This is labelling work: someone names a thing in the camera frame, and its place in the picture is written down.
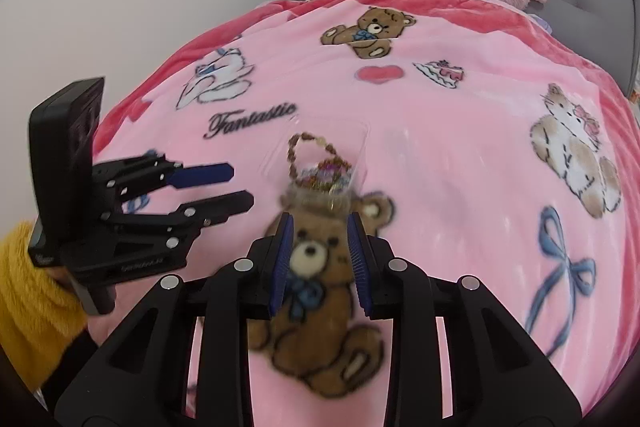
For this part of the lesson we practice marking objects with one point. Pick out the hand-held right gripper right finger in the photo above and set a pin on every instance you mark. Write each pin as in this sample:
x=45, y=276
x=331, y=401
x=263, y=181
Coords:
x=357, y=263

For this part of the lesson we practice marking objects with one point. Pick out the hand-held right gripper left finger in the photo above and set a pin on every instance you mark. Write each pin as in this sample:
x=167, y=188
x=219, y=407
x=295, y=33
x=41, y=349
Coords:
x=277, y=267

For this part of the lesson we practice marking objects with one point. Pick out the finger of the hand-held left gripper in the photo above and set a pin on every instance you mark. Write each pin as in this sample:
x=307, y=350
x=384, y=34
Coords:
x=205, y=175
x=225, y=204

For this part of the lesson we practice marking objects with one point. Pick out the clear plastic box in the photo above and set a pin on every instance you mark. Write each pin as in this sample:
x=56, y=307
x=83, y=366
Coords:
x=280, y=157

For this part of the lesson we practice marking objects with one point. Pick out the person's left forearm yellow sleeve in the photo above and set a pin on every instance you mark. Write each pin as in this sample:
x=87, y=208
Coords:
x=35, y=307

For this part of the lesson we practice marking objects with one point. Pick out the pink printed blanket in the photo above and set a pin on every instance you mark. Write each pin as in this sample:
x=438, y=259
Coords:
x=450, y=157

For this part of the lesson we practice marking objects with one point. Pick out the lavender cloth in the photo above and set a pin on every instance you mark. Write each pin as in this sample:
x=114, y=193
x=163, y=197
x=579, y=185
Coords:
x=542, y=24

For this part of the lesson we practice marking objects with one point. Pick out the small orange label jar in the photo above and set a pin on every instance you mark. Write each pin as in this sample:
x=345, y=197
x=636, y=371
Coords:
x=635, y=95

